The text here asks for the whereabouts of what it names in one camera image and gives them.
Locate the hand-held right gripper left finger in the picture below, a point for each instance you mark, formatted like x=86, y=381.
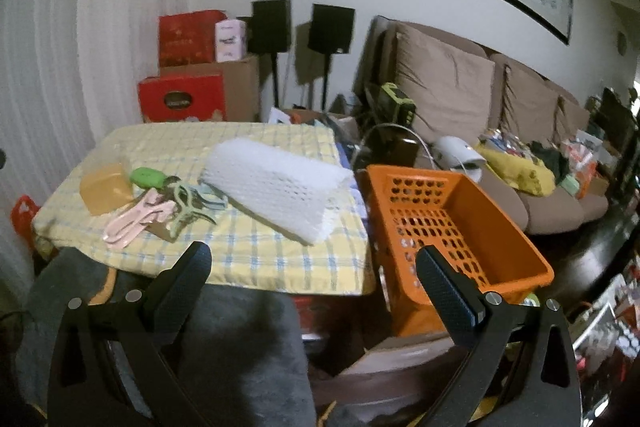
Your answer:
x=180, y=289

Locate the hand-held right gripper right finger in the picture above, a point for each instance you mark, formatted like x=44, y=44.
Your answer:
x=445, y=292

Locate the orange plastic basket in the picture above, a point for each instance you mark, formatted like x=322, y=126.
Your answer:
x=500, y=247

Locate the green clothes peg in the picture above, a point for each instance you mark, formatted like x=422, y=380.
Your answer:
x=182, y=213

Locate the pink clothes peg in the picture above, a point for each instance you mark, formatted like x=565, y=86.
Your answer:
x=130, y=222

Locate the light blue clothes peg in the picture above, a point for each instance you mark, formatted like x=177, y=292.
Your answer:
x=212, y=202

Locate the white foam net sheet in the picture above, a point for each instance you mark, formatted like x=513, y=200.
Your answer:
x=270, y=187

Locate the yellow checked blanket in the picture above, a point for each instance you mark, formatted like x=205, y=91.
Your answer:
x=280, y=257

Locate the clear jar with yellow lid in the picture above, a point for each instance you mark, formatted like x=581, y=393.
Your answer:
x=102, y=189

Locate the brown sofa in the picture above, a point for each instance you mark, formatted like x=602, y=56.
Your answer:
x=550, y=212

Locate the yellow cloth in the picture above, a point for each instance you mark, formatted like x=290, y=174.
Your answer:
x=520, y=174

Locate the white curved device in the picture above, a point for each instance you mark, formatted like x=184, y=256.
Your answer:
x=455, y=149

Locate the dark brown wooden box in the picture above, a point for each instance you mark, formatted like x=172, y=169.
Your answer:
x=400, y=149

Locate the black cloth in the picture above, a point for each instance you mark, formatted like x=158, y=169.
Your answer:
x=550, y=159

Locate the green black power station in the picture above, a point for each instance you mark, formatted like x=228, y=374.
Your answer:
x=397, y=104

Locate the red box with round label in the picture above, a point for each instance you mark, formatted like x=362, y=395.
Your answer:
x=200, y=97

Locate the medium brown sofa cushion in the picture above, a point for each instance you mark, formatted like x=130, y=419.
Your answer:
x=525, y=102

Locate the brown cardboard box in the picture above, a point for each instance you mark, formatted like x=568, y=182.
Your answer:
x=240, y=87

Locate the large brown sofa cushion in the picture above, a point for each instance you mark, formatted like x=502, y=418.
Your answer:
x=440, y=77

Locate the small brown sofa cushion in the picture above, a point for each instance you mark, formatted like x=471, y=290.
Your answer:
x=570, y=117

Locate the dark wooden cabinet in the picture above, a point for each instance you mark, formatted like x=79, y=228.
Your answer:
x=615, y=117

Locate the red patterned gift box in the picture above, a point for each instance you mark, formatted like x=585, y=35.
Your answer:
x=185, y=39

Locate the small white box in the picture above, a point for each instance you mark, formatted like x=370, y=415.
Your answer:
x=230, y=39

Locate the black speaker on stand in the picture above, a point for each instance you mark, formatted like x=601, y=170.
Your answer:
x=270, y=27
x=330, y=29

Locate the round wall clock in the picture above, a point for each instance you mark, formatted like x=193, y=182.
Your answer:
x=621, y=43

